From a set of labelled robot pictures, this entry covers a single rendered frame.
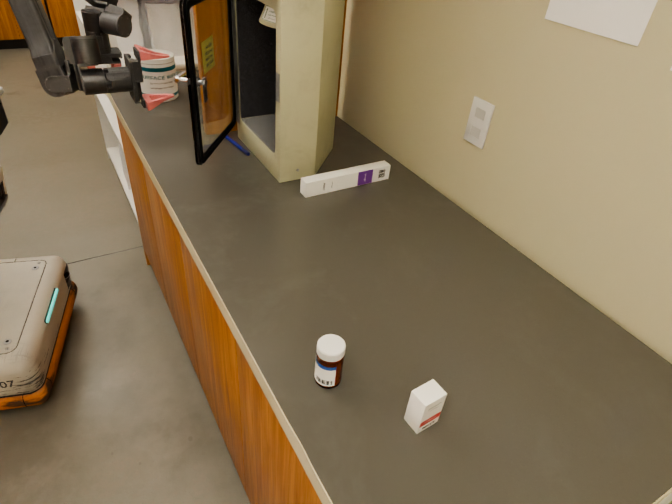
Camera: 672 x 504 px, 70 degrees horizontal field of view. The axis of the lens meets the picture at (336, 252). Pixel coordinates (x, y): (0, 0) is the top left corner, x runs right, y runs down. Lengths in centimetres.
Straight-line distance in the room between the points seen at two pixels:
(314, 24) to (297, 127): 25
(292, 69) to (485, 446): 91
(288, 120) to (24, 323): 125
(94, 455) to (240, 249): 108
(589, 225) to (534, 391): 40
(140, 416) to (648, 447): 160
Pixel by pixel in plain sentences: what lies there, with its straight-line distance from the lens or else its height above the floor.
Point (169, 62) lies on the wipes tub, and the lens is 188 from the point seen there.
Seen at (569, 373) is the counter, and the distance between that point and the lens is 99.
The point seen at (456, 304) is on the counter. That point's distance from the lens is 103.
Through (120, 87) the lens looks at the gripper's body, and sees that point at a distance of 130.
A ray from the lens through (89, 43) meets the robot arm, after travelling 129.
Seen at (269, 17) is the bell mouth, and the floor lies 134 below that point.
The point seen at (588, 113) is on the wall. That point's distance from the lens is 112.
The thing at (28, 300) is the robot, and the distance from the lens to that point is 215.
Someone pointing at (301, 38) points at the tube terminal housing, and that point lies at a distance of 123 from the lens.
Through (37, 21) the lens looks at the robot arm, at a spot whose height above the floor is 132.
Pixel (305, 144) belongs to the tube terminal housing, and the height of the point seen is 104.
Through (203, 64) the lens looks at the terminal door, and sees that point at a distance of 131.
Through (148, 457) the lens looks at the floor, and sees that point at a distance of 190.
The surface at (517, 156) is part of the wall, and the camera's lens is 124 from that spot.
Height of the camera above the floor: 161
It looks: 37 degrees down
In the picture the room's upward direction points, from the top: 6 degrees clockwise
